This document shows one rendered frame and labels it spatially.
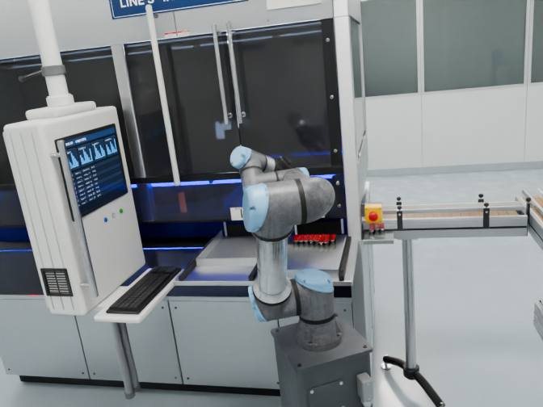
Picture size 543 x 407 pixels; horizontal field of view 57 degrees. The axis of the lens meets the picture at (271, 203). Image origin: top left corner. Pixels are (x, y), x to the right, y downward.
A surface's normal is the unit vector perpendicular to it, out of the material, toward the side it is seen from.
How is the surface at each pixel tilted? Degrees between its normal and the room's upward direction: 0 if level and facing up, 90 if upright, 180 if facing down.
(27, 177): 90
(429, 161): 90
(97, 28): 90
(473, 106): 90
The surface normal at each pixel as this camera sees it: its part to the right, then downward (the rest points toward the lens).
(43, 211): -0.25, 0.30
